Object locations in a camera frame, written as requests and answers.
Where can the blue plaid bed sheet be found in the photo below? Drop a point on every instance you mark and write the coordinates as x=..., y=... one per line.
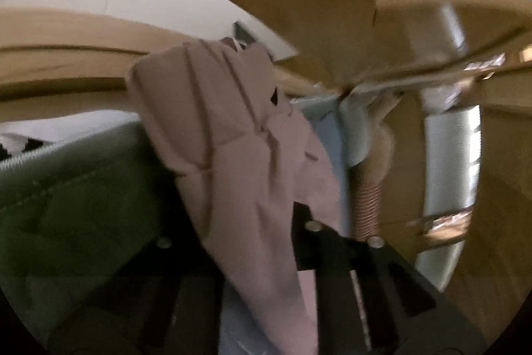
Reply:
x=328, y=180

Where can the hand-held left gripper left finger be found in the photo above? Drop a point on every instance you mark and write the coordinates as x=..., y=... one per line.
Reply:
x=187, y=296

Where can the wooden headboard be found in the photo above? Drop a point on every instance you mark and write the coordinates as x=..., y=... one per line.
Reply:
x=62, y=43

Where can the beige plush dog striped shirt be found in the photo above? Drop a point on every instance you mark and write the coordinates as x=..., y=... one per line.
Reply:
x=365, y=205

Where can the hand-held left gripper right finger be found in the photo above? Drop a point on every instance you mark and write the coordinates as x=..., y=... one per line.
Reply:
x=332, y=255

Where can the wide frosted window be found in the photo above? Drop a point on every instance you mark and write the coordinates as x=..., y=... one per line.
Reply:
x=451, y=159

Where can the pink garment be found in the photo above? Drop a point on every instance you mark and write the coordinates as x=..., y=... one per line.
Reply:
x=237, y=155

